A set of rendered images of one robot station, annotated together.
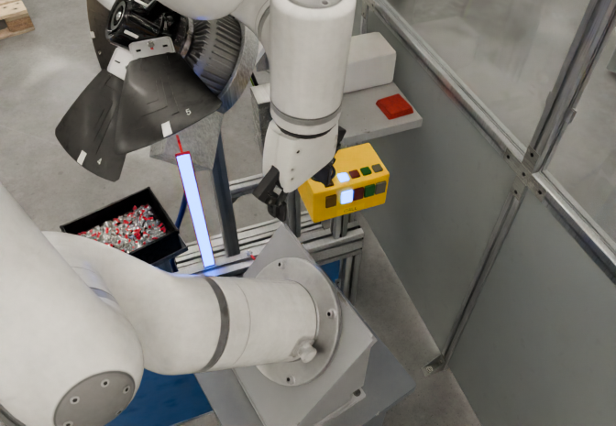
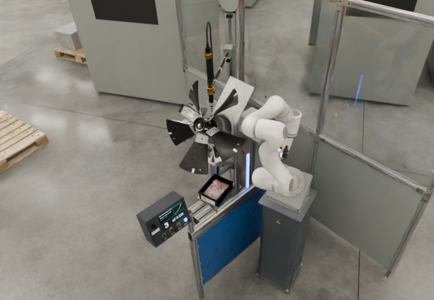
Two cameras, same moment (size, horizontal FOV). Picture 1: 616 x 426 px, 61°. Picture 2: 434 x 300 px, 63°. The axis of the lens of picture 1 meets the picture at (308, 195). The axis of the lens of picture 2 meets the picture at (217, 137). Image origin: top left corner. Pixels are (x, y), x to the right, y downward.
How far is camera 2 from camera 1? 1.67 m
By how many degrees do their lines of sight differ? 17
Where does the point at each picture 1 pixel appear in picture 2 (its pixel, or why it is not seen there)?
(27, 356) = (285, 177)
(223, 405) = (279, 210)
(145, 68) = (216, 137)
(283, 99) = (290, 131)
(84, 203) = (133, 208)
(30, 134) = (85, 189)
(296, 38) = (295, 120)
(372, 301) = not seen: hidden behind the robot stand
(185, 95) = (234, 140)
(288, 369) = (295, 191)
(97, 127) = (196, 159)
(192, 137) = not seen: hidden behind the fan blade
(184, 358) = not seen: hidden behind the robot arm
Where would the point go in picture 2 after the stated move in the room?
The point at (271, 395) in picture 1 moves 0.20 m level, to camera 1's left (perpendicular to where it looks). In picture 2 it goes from (292, 200) to (265, 210)
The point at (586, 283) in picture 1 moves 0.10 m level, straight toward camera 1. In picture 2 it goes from (342, 159) to (341, 167)
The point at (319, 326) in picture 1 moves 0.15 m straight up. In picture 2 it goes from (299, 179) to (301, 162)
